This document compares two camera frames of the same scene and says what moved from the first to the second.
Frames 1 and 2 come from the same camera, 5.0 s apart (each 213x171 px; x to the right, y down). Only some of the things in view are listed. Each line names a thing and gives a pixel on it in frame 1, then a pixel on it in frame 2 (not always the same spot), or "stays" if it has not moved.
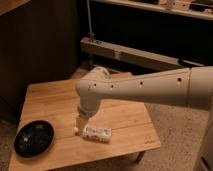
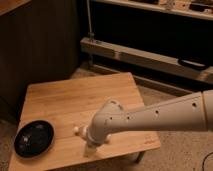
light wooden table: [55, 102] stays
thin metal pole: [90, 33] stays
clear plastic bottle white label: [94, 134] stays
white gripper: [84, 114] to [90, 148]
